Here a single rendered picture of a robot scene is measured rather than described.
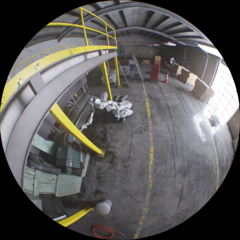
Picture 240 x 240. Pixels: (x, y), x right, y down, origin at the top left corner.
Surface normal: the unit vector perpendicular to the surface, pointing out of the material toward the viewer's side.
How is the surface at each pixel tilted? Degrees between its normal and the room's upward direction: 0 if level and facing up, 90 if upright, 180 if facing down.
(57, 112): 90
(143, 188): 0
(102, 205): 1
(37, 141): 90
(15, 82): 90
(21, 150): 90
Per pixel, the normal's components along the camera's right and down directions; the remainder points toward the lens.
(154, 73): -0.47, 0.73
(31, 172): 0.96, -0.04
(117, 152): -0.09, -0.61
